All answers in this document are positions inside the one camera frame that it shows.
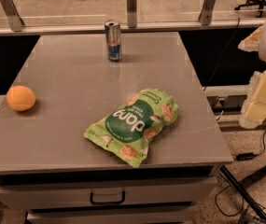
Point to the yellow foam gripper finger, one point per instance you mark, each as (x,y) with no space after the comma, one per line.
(251,43)
(253,111)

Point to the red bull can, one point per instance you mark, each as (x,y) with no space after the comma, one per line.
(113,40)

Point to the green snack chips bag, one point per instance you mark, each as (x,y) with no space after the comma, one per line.
(128,131)

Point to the grey drawer cabinet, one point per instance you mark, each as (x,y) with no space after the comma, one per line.
(49,169)

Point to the orange fruit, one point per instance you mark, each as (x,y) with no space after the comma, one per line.
(20,98)

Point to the right metal rail bracket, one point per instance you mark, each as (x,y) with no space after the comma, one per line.
(206,14)

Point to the metal rail bracket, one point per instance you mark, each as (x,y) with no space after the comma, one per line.
(206,14)
(131,13)
(14,19)

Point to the black wire basket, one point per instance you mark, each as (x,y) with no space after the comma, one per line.
(250,216)

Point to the middle metal rail bracket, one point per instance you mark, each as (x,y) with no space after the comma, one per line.
(131,13)

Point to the black drawer handle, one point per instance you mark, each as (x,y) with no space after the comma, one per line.
(107,199)

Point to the left metal rail bracket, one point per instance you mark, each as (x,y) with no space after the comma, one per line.
(14,19)

